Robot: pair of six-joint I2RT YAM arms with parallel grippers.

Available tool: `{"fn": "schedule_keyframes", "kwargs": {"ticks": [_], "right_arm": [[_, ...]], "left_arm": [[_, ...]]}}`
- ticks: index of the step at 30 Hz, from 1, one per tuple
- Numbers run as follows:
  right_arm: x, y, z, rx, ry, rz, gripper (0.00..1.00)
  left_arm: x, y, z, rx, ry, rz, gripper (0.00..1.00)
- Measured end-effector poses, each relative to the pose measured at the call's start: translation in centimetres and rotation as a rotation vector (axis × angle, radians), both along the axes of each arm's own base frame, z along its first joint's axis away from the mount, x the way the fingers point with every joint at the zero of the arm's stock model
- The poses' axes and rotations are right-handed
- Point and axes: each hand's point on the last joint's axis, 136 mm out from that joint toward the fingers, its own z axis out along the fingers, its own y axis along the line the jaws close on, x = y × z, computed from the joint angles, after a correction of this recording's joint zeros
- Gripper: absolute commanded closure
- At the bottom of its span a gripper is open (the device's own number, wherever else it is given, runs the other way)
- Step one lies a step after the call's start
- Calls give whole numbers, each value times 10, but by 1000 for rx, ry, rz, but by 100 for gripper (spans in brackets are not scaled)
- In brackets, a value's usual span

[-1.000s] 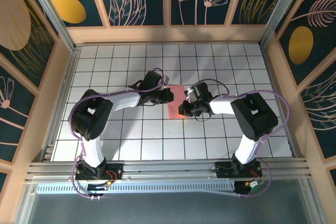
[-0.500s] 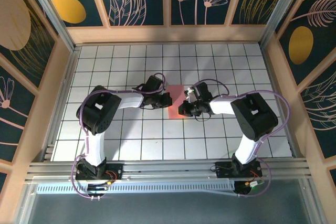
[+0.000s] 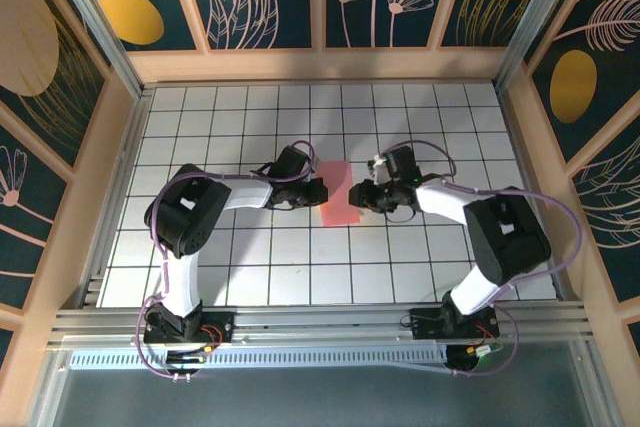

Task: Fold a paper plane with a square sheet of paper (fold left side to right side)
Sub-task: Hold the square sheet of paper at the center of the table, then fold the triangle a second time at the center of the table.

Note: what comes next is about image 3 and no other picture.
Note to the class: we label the pink paper sheet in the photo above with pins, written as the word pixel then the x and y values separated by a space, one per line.
pixel 337 197

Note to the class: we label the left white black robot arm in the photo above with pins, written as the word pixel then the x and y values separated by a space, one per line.
pixel 182 277

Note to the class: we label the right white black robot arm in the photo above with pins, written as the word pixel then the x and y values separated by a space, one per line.
pixel 475 292

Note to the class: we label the small lit circuit board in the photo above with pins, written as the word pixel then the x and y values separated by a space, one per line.
pixel 482 349
pixel 187 359

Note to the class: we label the aluminium side rail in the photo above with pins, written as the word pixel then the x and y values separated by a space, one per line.
pixel 129 147
pixel 516 147

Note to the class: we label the aluminium front rail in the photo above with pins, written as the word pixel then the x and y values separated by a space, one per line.
pixel 320 319

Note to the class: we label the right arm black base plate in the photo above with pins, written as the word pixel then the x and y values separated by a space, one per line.
pixel 425 327

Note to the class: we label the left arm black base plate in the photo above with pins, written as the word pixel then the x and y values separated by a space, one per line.
pixel 225 322

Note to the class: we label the aluminium corner post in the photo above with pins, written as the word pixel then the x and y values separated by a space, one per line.
pixel 536 22
pixel 94 22

